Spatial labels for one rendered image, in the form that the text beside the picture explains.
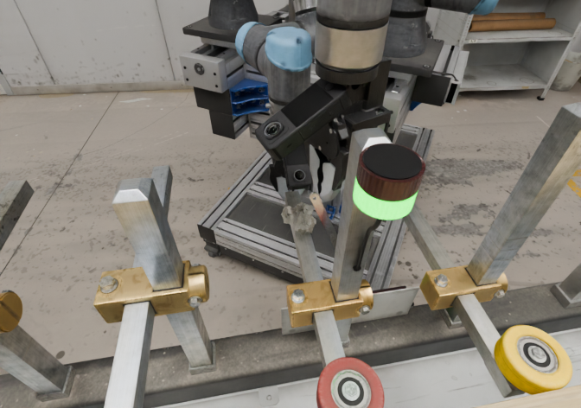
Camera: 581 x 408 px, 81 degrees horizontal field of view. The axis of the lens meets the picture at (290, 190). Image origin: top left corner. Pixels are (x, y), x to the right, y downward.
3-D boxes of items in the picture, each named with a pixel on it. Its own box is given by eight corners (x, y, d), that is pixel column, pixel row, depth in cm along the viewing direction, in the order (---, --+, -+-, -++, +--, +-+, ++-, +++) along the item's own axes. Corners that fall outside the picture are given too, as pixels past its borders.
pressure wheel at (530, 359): (469, 393, 50) (501, 362, 43) (478, 347, 55) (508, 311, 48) (529, 427, 47) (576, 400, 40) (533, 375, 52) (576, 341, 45)
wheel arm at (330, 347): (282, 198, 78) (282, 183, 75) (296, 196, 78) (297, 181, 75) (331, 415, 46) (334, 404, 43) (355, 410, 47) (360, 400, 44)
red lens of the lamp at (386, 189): (348, 163, 35) (350, 146, 33) (403, 157, 36) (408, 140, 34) (367, 204, 30) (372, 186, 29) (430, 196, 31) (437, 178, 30)
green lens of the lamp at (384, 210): (345, 182, 37) (347, 166, 35) (399, 176, 37) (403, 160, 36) (364, 223, 32) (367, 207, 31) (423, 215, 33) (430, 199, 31)
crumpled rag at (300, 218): (278, 205, 71) (278, 197, 69) (310, 201, 71) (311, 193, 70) (285, 238, 64) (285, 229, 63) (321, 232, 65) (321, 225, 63)
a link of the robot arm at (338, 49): (344, 35, 32) (299, 14, 37) (340, 82, 35) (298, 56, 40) (404, 22, 34) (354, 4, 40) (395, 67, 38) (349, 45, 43)
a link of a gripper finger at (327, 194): (361, 201, 52) (371, 152, 46) (329, 216, 50) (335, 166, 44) (349, 189, 54) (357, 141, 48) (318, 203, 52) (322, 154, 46)
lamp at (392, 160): (334, 271, 48) (353, 144, 33) (372, 266, 49) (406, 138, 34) (346, 310, 44) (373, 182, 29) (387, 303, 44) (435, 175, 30)
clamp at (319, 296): (286, 301, 59) (286, 284, 56) (360, 289, 61) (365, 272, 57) (291, 332, 55) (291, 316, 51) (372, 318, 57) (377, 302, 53)
